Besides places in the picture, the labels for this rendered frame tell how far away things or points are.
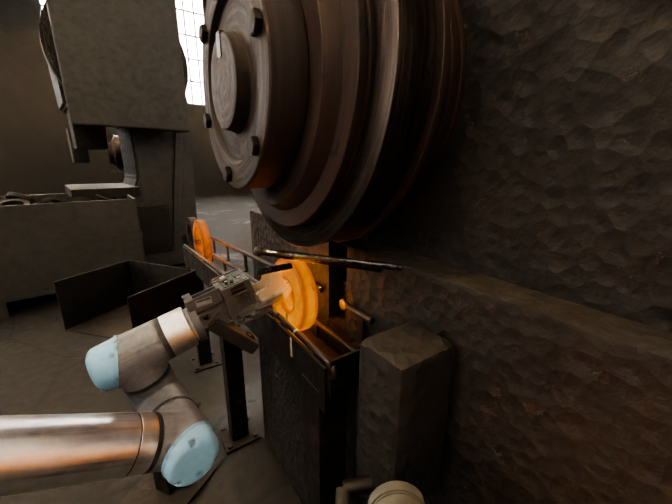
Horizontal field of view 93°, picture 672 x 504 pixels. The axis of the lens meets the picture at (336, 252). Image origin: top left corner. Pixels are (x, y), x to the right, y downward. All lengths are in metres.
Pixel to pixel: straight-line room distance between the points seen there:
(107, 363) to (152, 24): 2.91
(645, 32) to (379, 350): 0.38
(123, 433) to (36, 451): 0.08
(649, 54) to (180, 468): 0.67
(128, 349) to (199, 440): 0.18
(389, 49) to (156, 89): 2.88
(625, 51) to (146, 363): 0.69
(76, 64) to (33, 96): 7.57
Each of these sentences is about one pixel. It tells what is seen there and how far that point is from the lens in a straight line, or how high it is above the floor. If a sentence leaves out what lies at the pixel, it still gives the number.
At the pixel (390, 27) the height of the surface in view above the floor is 1.13.
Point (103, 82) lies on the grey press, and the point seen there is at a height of 1.56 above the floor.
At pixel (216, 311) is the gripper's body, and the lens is 0.62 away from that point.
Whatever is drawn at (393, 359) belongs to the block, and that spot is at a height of 0.80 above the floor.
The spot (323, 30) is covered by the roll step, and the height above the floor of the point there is 1.14.
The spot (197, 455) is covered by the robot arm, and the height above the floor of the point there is 0.63.
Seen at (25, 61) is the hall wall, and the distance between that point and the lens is 10.76.
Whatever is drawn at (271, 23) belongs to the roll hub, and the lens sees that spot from 0.40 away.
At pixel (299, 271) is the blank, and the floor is 0.81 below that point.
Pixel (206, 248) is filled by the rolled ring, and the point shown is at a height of 0.68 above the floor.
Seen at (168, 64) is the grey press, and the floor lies 1.76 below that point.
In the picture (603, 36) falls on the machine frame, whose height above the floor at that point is 1.12.
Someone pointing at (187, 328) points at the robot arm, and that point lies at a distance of 0.60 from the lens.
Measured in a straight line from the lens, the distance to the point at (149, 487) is 1.40.
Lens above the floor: 1.01
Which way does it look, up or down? 16 degrees down
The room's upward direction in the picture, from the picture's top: straight up
